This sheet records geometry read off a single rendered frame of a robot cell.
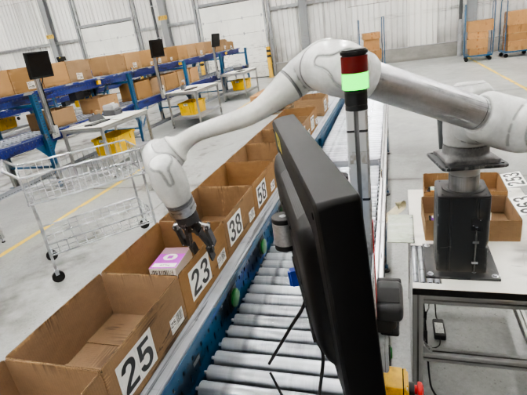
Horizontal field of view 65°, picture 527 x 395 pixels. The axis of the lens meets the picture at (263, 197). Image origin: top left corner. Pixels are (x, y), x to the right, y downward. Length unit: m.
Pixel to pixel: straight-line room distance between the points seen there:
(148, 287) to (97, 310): 0.19
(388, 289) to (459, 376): 1.42
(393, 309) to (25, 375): 0.92
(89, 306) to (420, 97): 1.18
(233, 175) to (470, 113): 1.46
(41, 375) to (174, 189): 0.58
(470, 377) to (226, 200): 1.50
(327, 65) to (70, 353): 1.10
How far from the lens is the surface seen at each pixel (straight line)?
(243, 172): 2.40
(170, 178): 1.23
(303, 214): 0.53
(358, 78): 0.81
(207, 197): 2.09
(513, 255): 1.96
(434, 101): 1.26
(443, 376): 2.44
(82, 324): 1.46
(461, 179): 1.66
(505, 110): 1.38
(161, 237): 1.80
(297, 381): 1.35
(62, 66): 7.87
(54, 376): 1.20
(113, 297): 1.53
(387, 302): 1.05
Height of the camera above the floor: 1.71
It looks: 21 degrees down
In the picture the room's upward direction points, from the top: 8 degrees counter-clockwise
